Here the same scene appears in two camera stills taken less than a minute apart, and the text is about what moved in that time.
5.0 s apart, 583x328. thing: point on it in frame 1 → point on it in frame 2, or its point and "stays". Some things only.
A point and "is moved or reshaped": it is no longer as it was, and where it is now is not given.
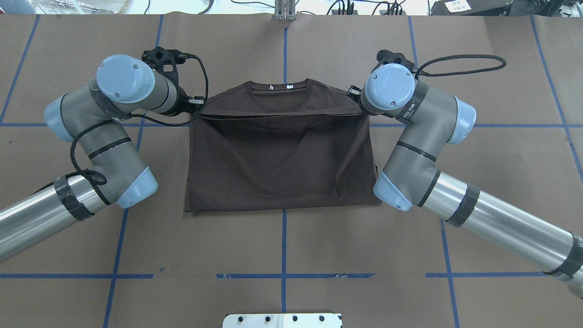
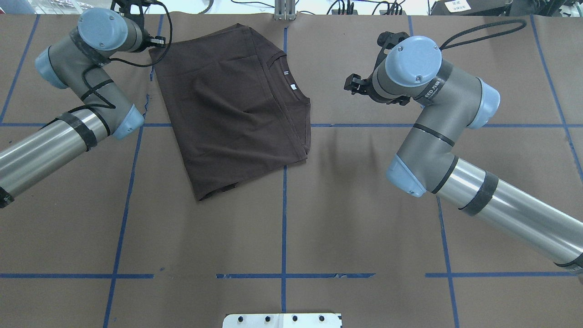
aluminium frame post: x=285 y=10 stays
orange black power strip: x=335 y=12 stays
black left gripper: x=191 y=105 → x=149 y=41
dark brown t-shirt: x=262 y=146 is moved or reshaped
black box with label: x=470 y=7 stays
